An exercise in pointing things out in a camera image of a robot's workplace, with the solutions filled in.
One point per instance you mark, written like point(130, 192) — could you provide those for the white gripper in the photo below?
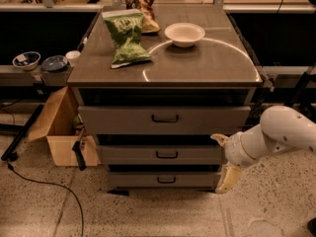
point(234, 149)

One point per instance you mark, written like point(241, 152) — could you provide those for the grey drawer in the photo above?
point(160, 155)
point(163, 120)
point(205, 180)

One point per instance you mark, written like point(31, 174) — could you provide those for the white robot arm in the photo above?
point(280, 129)

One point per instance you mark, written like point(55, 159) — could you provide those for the grey drawer cabinet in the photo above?
point(215, 72)

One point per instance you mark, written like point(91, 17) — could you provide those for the grey bottom drawer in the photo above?
point(205, 180)

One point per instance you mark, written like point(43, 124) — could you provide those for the grey top drawer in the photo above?
point(163, 120)

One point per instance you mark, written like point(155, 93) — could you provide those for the open cardboard box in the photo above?
point(55, 124)

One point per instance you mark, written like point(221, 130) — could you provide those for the white paper bowl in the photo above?
point(184, 34)

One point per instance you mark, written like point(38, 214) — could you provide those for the green chip bag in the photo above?
point(125, 27)

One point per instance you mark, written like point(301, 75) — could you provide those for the brown chip bag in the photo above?
point(145, 6)

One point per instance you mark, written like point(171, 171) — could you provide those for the small white cup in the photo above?
point(73, 56)

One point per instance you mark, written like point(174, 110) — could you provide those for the dark blue bowl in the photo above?
point(55, 63)

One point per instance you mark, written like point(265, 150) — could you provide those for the black metal leg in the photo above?
point(19, 132)

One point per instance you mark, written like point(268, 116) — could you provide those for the blue rimmed ceramic bowl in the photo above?
point(27, 61)

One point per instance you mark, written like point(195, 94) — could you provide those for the black tool handle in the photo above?
point(76, 148)

